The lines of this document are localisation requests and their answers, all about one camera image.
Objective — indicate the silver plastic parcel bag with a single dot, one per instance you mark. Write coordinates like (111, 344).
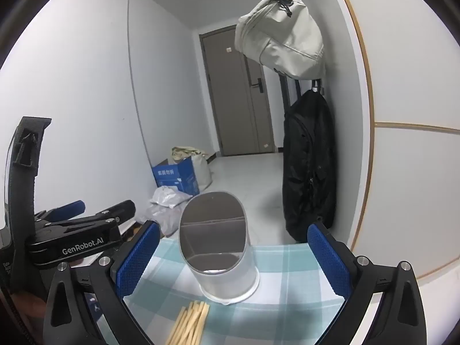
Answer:
(169, 196)

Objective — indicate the beige backpack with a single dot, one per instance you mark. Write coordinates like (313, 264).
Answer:
(284, 36)

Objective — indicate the metal wall hook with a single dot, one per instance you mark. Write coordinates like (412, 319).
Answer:
(317, 85)

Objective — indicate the grey plastic bag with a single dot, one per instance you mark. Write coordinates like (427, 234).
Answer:
(167, 221)

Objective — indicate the black backpack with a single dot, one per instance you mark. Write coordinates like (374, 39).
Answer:
(309, 158)

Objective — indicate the bundle of wooden chopsticks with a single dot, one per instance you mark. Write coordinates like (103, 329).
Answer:
(190, 325)

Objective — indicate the blue cardboard box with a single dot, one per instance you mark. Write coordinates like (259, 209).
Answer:
(176, 179)

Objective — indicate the teal plaid tablecloth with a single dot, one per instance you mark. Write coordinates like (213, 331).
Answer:
(287, 294)

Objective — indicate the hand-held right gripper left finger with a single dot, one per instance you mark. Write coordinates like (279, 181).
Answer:
(138, 258)

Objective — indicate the grey door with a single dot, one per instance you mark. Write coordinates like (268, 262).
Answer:
(233, 107)

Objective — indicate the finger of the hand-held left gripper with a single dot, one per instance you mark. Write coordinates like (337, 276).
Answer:
(122, 208)
(73, 207)

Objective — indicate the beige tote bag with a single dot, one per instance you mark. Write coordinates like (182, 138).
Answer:
(202, 172)

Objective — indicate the white utensil holder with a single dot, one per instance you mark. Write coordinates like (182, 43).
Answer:
(230, 276)

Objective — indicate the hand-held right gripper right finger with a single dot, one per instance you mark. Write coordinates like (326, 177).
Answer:
(329, 258)

